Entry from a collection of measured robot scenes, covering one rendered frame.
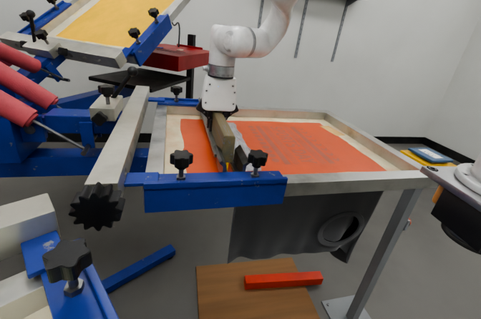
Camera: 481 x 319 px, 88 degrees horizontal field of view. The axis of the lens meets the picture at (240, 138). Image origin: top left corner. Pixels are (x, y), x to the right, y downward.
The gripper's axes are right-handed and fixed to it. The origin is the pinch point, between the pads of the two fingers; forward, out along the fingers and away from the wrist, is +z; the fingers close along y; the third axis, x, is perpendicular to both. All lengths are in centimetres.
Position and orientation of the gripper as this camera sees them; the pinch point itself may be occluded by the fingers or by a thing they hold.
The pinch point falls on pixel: (216, 124)
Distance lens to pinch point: 79.3
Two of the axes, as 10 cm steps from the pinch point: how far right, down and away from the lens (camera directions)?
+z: -1.3, 9.1, 4.1
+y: 9.6, 0.1, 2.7
